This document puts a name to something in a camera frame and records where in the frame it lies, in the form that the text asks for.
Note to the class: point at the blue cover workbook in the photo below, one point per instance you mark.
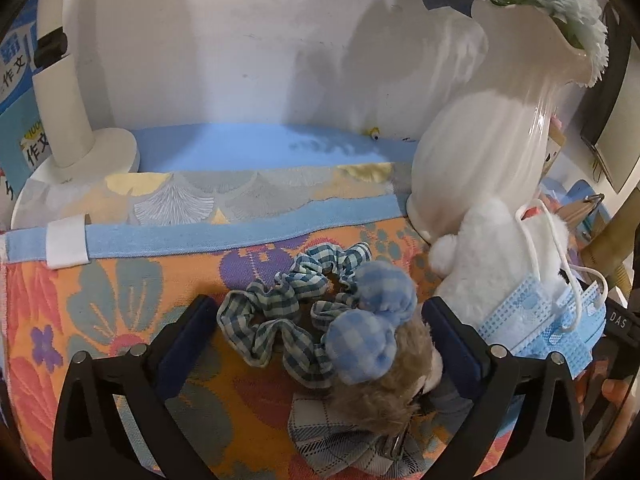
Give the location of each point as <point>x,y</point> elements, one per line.
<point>15,85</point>

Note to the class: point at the grey plaid bow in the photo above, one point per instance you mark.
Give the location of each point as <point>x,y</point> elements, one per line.
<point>330,440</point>

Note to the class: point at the person's right hand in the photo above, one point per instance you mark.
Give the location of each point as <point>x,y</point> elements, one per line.
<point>614,390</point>

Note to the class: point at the blue face mask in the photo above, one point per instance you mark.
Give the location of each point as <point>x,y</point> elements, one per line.
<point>565,350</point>
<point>520,310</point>

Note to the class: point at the bamboo pen holder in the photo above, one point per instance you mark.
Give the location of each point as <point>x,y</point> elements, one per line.
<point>554,145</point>

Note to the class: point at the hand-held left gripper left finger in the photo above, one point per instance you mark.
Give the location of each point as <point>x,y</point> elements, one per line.
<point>185,350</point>

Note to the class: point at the pink plastic packet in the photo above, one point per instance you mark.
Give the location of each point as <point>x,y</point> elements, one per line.
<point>532,208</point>

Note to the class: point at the white plush toy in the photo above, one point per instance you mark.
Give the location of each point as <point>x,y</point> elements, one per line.
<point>490,250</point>

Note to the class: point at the black monitor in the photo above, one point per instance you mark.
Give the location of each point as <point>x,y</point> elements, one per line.
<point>610,110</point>

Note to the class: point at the white ribbed ceramic vase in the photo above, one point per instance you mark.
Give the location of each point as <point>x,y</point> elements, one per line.
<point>475,150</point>

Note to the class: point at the floral tablecloth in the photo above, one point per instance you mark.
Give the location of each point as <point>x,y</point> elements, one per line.
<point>100,310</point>

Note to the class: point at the beige coin purse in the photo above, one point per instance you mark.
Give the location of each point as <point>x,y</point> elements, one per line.
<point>575,215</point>

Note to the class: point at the white desk lamp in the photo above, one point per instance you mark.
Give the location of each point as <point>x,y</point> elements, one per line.
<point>65,110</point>

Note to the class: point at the light blue desk mat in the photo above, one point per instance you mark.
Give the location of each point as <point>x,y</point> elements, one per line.
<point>225,147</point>

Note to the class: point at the blue plaid scrunchie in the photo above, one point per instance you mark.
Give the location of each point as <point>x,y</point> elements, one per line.
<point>250,310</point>

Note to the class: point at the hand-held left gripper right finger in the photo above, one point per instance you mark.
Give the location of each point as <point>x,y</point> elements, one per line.
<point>455,350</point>

